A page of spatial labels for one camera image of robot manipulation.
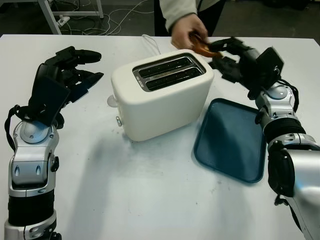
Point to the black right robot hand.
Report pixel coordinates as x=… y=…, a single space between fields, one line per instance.
x=247 y=67

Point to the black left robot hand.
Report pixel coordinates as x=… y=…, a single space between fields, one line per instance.
x=46 y=71

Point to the person bare hand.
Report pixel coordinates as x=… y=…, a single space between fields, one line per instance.
x=185 y=32

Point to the brown toast slice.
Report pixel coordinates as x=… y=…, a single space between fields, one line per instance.
x=203 y=50

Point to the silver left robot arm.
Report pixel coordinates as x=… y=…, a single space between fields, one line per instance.
x=30 y=155

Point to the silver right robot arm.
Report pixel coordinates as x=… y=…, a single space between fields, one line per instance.
x=305 y=170

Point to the person forearm cream sleeve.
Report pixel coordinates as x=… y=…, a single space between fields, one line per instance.
x=177 y=12

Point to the person body dark clothes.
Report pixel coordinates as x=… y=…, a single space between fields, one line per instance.
x=215 y=15

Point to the cream white toaster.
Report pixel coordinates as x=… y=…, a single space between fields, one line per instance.
x=160 y=110

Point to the white power strip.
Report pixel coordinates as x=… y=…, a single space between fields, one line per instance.
x=63 y=21

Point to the dark teal plastic tray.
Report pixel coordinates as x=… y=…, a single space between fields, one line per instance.
x=230 y=142

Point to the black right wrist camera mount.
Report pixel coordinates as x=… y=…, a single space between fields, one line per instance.
x=271 y=65

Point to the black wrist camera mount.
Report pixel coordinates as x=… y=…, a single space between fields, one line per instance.
x=271 y=65
x=50 y=101

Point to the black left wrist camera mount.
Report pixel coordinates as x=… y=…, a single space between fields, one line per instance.
x=50 y=101

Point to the white metal table frame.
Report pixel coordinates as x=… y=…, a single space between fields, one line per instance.
x=50 y=16

